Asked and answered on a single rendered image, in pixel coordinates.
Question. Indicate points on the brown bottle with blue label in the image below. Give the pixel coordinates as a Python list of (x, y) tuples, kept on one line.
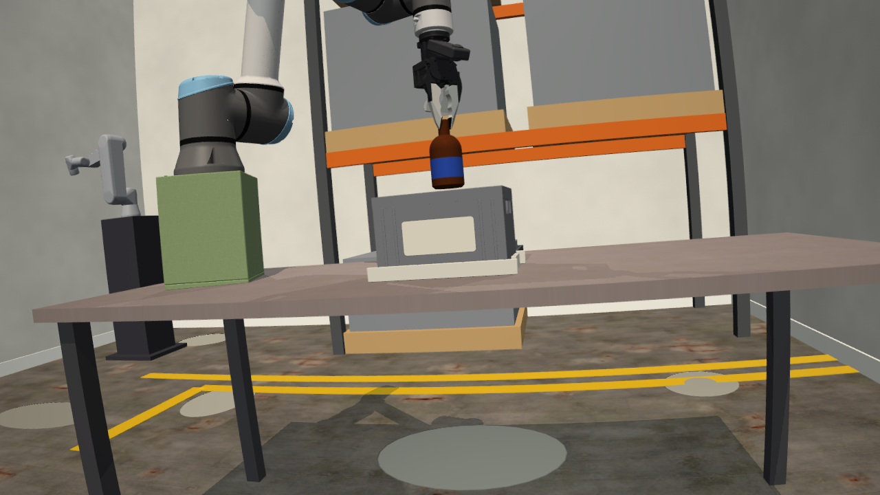
[(446, 160)]

